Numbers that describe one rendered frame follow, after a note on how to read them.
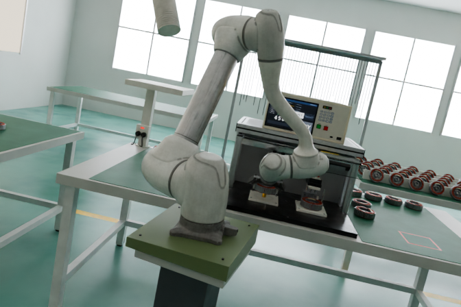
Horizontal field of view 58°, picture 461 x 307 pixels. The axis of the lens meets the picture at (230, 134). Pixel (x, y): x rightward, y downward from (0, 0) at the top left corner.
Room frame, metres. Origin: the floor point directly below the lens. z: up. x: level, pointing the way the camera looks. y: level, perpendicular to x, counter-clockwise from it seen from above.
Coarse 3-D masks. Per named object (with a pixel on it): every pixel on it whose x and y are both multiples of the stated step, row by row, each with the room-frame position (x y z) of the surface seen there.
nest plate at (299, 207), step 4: (296, 200) 2.10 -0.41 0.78; (296, 204) 2.02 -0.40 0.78; (296, 208) 1.96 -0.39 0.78; (300, 208) 1.97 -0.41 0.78; (304, 208) 1.98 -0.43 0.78; (308, 212) 1.95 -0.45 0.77; (312, 212) 1.95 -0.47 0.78; (316, 212) 1.95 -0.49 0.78; (320, 212) 1.97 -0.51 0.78; (324, 212) 1.98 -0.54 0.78; (320, 216) 1.95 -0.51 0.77; (324, 216) 1.95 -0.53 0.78
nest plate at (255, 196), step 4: (252, 192) 2.09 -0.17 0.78; (256, 192) 2.10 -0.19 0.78; (252, 196) 2.01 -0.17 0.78; (256, 196) 2.03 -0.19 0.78; (260, 196) 2.04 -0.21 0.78; (268, 196) 2.07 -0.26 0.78; (272, 196) 2.09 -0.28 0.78; (276, 196) 2.10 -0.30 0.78; (252, 200) 1.98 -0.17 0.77; (256, 200) 1.97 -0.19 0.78; (260, 200) 1.97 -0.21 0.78; (264, 200) 1.98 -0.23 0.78; (268, 200) 2.00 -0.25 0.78; (272, 200) 2.01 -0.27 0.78; (276, 200) 2.03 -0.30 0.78; (272, 204) 1.97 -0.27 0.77; (276, 204) 1.97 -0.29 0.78
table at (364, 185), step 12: (384, 168) 3.33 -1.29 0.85; (396, 168) 3.62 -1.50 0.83; (408, 168) 3.61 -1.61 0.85; (360, 180) 3.15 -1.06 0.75; (372, 180) 3.18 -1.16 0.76; (396, 180) 3.17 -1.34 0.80; (420, 180) 3.16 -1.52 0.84; (444, 180) 3.30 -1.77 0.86; (384, 192) 3.07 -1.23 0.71; (396, 192) 3.06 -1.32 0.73; (408, 192) 3.07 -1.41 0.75; (420, 192) 3.16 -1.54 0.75; (432, 192) 3.13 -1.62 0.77; (444, 192) 3.13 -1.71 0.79; (456, 192) 3.13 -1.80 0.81; (432, 204) 3.04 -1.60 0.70; (444, 204) 3.03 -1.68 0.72; (456, 204) 3.02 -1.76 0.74; (348, 252) 3.11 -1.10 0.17; (348, 264) 3.11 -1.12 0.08
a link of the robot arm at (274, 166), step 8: (264, 160) 1.66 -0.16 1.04; (272, 160) 1.65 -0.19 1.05; (280, 160) 1.65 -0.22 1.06; (288, 160) 1.70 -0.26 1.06; (264, 168) 1.66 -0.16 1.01; (272, 168) 1.64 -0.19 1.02; (280, 168) 1.64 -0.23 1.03; (288, 168) 1.68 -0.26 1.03; (264, 176) 1.70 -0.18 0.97; (272, 176) 1.67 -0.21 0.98; (280, 176) 1.68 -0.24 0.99; (288, 176) 1.69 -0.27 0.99
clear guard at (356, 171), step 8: (320, 152) 2.05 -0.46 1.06; (336, 160) 1.92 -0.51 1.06; (344, 160) 1.94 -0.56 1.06; (352, 160) 1.98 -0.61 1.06; (336, 168) 1.89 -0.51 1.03; (344, 168) 1.89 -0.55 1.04; (352, 168) 1.89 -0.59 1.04; (360, 168) 1.90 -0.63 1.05; (352, 176) 1.86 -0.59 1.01; (360, 176) 1.87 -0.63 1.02
